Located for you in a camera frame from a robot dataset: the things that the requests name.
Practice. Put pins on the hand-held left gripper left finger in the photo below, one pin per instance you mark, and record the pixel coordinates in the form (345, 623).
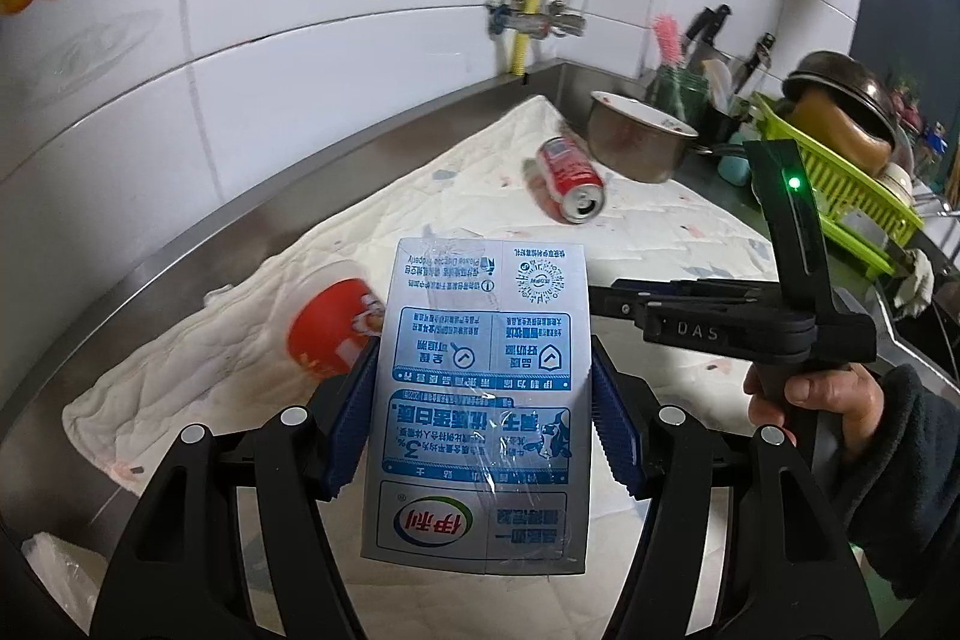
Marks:
(352, 415)

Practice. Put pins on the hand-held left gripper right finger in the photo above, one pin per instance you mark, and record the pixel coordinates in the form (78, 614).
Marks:
(615, 430)

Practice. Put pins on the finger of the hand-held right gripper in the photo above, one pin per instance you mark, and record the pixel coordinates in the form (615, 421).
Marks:
(712, 291)
(622, 304)

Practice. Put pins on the red white plastic cup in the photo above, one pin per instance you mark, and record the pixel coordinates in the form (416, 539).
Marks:
(330, 325)

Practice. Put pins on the blue and white milk carton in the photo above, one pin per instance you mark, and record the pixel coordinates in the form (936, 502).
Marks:
(480, 385)

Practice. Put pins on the red soda can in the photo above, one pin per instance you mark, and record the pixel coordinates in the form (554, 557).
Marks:
(570, 175)

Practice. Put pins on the person's right forearm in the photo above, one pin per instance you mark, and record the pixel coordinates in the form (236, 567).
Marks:
(900, 460)

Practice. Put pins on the person's right hand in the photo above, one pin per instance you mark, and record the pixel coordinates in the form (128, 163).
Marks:
(817, 394)

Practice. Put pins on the white quilted mat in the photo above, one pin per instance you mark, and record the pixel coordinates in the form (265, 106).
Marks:
(675, 250)

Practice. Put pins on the green dish rack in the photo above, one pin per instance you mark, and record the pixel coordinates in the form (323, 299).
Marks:
(847, 212)

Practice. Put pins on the white rag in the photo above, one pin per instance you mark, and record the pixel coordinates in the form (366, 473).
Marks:
(916, 284)

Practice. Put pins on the teal cup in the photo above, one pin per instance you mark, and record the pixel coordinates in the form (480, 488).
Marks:
(733, 169)

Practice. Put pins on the white bowl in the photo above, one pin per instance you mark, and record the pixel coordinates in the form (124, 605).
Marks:
(896, 183)

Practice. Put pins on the steel sink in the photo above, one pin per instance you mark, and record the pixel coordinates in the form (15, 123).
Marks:
(930, 340)

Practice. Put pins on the brown pot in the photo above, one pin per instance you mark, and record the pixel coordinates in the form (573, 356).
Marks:
(840, 134)

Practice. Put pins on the steel pot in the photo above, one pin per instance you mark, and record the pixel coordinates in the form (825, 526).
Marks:
(637, 149)

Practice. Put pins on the blue lidded jar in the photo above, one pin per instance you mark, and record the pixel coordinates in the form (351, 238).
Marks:
(937, 139)

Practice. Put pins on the white rice scoop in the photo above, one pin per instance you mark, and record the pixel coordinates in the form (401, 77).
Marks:
(718, 81)

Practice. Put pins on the pink brush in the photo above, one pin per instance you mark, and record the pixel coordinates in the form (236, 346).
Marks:
(666, 40)

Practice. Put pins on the metal valve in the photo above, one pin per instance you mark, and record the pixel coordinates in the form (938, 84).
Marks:
(564, 19)
(506, 18)

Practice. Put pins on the white plastic bag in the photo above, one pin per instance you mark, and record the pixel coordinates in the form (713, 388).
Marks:
(60, 572)

